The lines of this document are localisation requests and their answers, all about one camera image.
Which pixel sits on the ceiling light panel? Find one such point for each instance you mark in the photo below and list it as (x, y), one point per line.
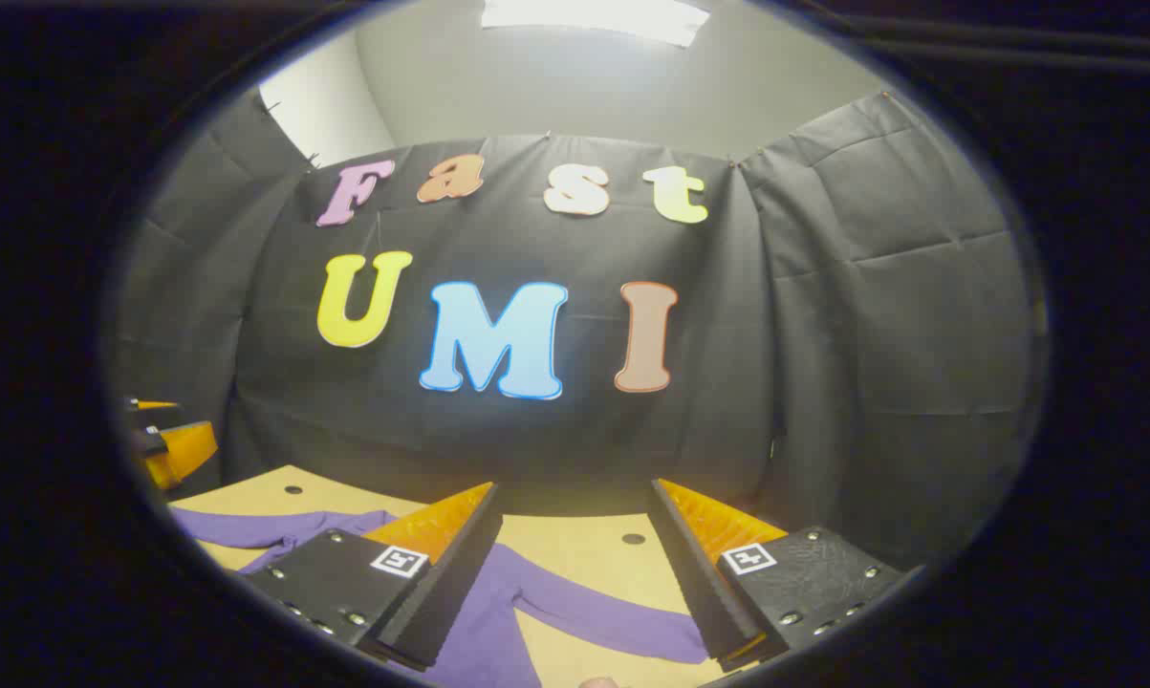
(594, 17)

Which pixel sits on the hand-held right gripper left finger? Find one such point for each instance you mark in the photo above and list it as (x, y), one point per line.
(441, 583)

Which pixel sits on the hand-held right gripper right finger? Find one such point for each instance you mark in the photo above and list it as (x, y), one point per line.
(704, 583)

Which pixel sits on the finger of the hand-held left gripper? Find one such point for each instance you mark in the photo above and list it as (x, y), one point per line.
(184, 447)
(157, 405)

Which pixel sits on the purple knit garment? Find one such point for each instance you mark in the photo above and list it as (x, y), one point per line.
(498, 612)

